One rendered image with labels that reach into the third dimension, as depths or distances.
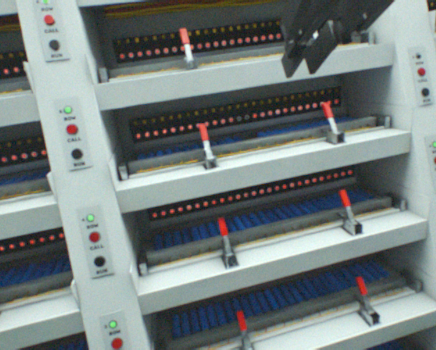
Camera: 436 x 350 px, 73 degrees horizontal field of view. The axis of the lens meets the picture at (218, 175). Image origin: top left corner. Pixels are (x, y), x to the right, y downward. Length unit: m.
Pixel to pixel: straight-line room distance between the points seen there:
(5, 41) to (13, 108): 0.30
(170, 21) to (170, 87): 0.30
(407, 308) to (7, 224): 0.80
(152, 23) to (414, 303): 0.89
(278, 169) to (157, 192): 0.23
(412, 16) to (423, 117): 0.21
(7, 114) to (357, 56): 0.67
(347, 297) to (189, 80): 0.57
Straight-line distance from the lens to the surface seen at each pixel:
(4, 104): 0.62
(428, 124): 0.77
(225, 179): 0.55
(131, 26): 0.83
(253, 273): 0.59
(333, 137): 0.64
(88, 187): 0.55
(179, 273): 0.59
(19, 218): 0.60
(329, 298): 0.75
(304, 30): 0.37
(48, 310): 0.64
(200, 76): 0.58
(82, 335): 0.80
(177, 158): 0.60
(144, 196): 0.55
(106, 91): 0.57
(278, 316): 0.71
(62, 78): 0.59
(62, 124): 0.57
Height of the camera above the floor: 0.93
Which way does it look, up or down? 1 degrees down
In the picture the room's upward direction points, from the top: 11 degrees counter-clockwise
